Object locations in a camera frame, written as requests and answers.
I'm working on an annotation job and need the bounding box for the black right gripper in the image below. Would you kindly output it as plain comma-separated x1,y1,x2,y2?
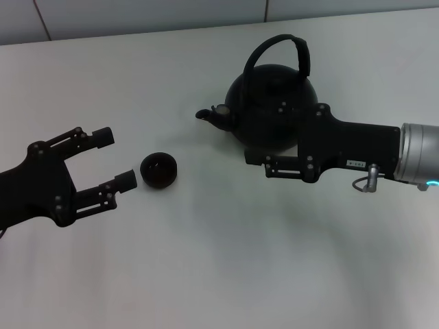
244,101,402,183

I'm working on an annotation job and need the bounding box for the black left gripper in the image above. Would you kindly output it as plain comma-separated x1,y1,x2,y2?
0,126,138,231

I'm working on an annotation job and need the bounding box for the small black teacup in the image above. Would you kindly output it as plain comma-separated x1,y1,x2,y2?
139,151,178,188

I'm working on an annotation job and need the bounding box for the black round teapot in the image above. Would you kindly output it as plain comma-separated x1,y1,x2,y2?
195,33,318,155

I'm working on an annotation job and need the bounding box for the right gripper plug cable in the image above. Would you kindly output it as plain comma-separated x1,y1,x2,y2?
351,164,381,193

